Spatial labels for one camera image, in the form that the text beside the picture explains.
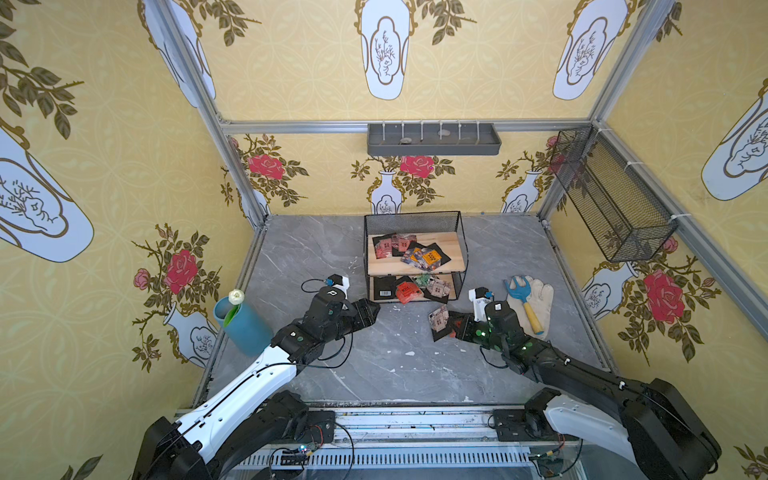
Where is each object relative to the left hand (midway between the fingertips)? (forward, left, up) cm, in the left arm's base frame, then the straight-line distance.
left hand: (371, 310), depth 79 cm
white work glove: (+8, -53, -13) cm, 55 cm away
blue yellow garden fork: (+11, -48, -12) cm, 51 cm away
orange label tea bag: (+15, -16, +2) cm, 22 cm away
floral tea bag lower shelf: (+13, -21, -13) cm, 28 cm away
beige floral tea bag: (+1, -20, -10) cm, 22 cm away
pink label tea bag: (+21, -7, +2) cm, 22 cm away
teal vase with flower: (-5, +32, -2) cm, 33 cm away
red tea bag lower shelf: (+13, -11, -13) cm, 22 cm away
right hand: (-1, -20, -7) cm, 21 cm away
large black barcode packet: (+15, -4, -13) cm, 20 cm away
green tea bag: (+17, -17, -13) cm, 27 cm away
